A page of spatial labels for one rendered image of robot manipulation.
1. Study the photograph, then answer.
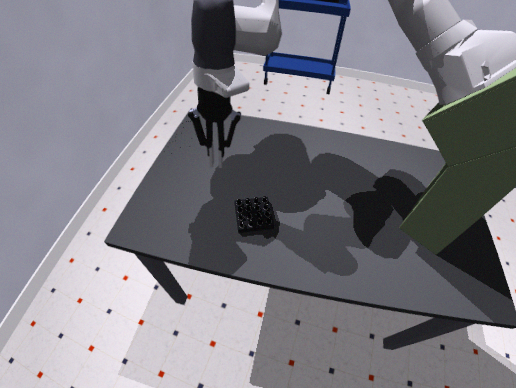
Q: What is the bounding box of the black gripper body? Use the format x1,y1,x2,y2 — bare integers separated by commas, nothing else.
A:
197,87,232,123

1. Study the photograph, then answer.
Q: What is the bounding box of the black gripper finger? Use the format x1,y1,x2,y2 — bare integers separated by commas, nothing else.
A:
216,109,241,168
188,107,214,168

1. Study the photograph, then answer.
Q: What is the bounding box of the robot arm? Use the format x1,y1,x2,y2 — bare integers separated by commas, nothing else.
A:
191,0,516,105

